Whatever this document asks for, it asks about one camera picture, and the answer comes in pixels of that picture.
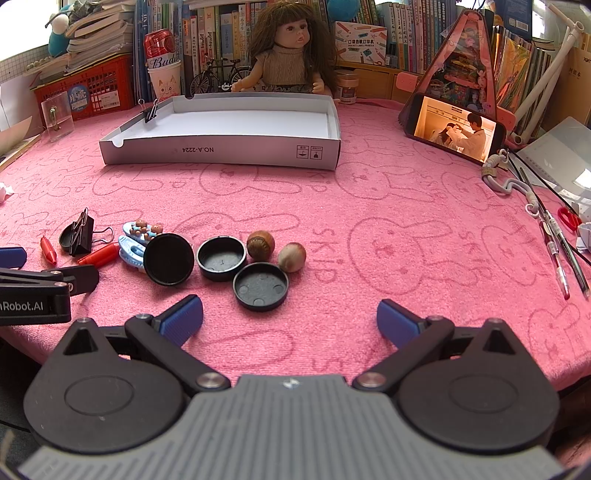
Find clear acrylic cup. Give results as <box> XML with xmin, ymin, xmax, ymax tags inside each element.
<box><xmin>41</xmin><ymin>92</ymin><xmax>74</xmax><ymax>142</ymax></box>

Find brown haired doll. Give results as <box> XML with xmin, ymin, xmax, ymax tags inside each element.
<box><xmin>230</xmin><ymin>1</ymin><xmax>337</xmax><ymax>96</ymax></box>

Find pink triangular phone stand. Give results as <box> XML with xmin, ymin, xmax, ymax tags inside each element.
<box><xmin>399</xmin><ymin>9</ymin><xmax>507</xmax><ymax>143</ymax></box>

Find smartphone playing video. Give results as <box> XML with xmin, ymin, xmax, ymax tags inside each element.
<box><xmin>399</xmin><ymin>94</ymin><xmax>506</xmax><ymax>163</ymax></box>

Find red cap piece long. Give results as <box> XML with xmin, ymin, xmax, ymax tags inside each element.
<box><xmin>77</xmin><ymin>242</ymin><xmax>119</xmax><ymax>268</ymax></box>

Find red beer can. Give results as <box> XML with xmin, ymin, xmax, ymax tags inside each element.
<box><xmin>143</xmin><ymin>29</ymin><xmax>178</xmax><ymax>69</ymax></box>

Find brown hazelnut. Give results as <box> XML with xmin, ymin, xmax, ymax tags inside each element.
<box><xmin>246</xmin><ymin>230</ymin><xmax>276</xmax><ymax>262</ymax></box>

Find white charging cable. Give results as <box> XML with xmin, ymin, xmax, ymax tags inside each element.
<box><xmin>481</xmin><ymin>149</ymin><xmax>546</xmax><ymax>218</ymax></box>

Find pale hazelnut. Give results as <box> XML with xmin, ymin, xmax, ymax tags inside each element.
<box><xmin>277</xmin><ymin>242</ymin><xmax>307</xmax><ymax>273</ymax></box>

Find miniature black bicycle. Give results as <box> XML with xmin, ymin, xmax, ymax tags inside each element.
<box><xmin>187</xmin><ymin>58</ymin><xmax>250</xmax><ymax>97</ymax></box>

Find red cap piece short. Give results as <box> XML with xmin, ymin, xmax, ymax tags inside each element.
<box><xmin>40</xmin><ymin>236</ymin><xmax>58</xmax><ymax>266</ymax></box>

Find large black binder clip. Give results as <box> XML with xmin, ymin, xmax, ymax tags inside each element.
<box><xmin>59</xmin><ymin>208</ymin><xmax>114</xmax><ymax>257</ymax></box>

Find blue decorated hair clip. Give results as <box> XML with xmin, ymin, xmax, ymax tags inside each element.
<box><xmin>122</xmin><ymin>219</ymin><xmax>163</xmax><ymax>246</ymax></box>

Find red scissors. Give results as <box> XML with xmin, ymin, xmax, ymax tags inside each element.
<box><xmin>557</xmin><ymin>207</ymin><xmax>583</xmax><ymax>234</ymax></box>

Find red plastic basket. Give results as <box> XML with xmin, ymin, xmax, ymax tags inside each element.
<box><xmin>33</xmin><ymin>54</ymin><xmax>135</xmax><ymax>120</ymax></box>

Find pink rabbit towel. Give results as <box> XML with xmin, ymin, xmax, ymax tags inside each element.
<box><xmin>1</xmin><ymin>102</ymin><xmax>590</xmax><ymax>389</ymax></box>

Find white cardboard tray box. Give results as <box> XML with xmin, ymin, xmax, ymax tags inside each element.
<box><xmin>99</xmin><ymin>92</ymin><xmax>341</xmax><ymax>171</ymax></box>

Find clear plastic folder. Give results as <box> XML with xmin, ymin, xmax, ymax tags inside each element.
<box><xmin>518</xmin><ymin>117</ymin><xmax>591</xmax><ymax>205</ymax></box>

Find white pipe frame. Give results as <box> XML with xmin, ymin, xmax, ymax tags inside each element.
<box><xmin>505</xmin><ymin>1</ymin><xmax>585</xmax><ymax>148</ymax></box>

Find crumpled white tissue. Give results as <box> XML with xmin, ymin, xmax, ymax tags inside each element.
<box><xmin>0</xmin><ymin>183</ymin><xmax>14</xmax><ymax>204</ymax></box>

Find small glass jar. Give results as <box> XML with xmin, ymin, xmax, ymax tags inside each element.
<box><xmin>335</xmin><ymin>70</ymin><xmax>360</xmax><ymax>105</ymax></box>

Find colourful stationery box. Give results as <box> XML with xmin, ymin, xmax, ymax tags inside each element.
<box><xmin>334</xmin><ymin>22</ymin><xmax>388</xmax><ymax>66</ymax></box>

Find black round lid front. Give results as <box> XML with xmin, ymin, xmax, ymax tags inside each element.
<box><xmin>232</xmin><ymin>262</ymin><xmax>290</xmax><ymax>312</ymax></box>

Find white paper cat cup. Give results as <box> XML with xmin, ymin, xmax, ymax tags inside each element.
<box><xmin>148</xmin><ymin>61</ymin><xmax>181</xmax><ymax>102</ymax></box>

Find row of upright books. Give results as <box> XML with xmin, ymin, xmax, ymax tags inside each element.
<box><xmin>134</xmin><ymin>1</ymin><xmax>555</xmax><ymax>111</ymax></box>

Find blue cardboard box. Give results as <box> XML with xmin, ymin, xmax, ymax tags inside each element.
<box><xmin>494</xmin><ymin>0</ymin><xmax>533</xmax><ymax>41</ymax></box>

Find stack of books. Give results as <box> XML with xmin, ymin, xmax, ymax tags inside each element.
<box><xmin>25</xmin><ymin>1</ymin><xmax>136</xmax><ymax>78</ymax></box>

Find small binder clip on tray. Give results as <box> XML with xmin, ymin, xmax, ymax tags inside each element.
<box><xmin>137</xmin><ymin>98</ymin><xmax>159</xmax><ymax>123</ymax></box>

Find black pen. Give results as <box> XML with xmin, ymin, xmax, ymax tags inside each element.
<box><xmin>534</xmin><ymin>194</ymin><xmax>590</xmax><ymax>299</ymax></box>

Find blue penguin plush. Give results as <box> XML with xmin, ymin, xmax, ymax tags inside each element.
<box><xmin>46</xmin><ymin>5</ymin><xmax>70</xmax><ymax>58</ymax></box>

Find black round lid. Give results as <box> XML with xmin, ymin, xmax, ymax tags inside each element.
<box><xmin>143</xmin><ymin>233</ymin><xmax>194</xmax><ymax>286</ymax></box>
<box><xmin>232</xmin><ymin>262</ymin><xmax>290</xmax><ymax>312</ymax></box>
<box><xmin>195</xmin><ymin>236</ymin><xmax>246</xmax><ymax>282</ymax></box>

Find blue white plush toy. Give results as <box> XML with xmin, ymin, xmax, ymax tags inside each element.
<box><xmin>327</xmin><ymin>0</ymin><xmax>360</xmax><ymax>22</ymax></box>

